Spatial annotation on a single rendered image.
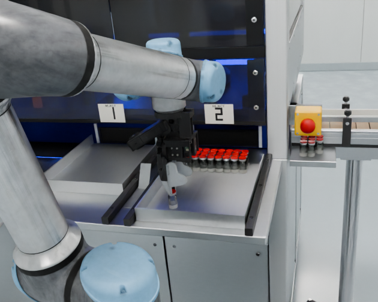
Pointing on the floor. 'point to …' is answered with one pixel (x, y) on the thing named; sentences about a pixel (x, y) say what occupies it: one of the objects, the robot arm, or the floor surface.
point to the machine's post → (278, 139)
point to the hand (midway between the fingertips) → (169, 188)
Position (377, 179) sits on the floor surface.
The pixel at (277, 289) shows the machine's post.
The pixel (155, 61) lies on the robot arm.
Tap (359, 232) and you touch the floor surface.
